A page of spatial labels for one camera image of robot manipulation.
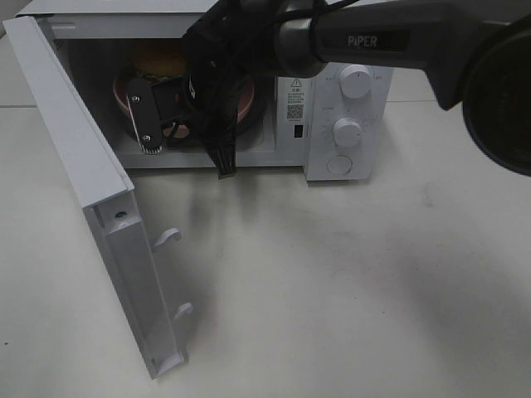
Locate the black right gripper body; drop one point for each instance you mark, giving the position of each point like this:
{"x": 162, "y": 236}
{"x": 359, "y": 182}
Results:
{"x": 224, "y": 47}

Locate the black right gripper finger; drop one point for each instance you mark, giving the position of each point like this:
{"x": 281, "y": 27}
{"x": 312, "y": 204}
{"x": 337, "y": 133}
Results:
{"x": 220, "y": 145}

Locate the pink round plate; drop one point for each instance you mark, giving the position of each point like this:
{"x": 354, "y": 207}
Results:
{"x": 249, "y": 107}

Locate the toy burger with lettuce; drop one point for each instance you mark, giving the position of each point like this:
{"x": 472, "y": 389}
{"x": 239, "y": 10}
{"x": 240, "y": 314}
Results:
{"x": 158, "y": 59}

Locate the white round door button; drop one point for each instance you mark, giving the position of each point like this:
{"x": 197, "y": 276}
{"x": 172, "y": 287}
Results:
{"x": 339, "y": 165}

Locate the white microwave door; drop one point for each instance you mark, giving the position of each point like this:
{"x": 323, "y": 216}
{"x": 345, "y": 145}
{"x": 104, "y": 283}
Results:
{"x": 140, "y": 266}

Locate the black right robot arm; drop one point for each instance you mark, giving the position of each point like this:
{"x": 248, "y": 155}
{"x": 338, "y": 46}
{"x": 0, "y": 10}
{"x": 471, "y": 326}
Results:
{"x": 475, "y": 54}

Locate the glass microwave turntable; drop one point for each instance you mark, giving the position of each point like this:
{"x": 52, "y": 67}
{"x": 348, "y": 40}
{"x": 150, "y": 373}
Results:
{"x": 255, "y": 124}

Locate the white warning label sticker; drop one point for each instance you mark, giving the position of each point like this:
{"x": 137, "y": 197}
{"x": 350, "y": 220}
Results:
{"x": 295, "y": 99}

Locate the white microwave oven body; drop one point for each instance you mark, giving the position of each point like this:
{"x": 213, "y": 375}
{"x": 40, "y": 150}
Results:
{"x": 93, "y": 40}

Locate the lower white round knob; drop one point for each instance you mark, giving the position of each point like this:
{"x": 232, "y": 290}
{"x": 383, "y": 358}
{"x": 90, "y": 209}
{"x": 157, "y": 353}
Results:
{"x": 347, "y": 132}

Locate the white round knob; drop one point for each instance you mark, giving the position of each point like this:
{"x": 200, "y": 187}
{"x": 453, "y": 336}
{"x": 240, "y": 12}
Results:
{"x": 347, "y": 132}
{"x": 355, "y": 81}

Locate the upper white round knob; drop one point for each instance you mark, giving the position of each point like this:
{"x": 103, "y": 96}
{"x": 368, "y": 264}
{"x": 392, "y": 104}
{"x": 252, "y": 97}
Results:
{"x": 355, "y": 81}

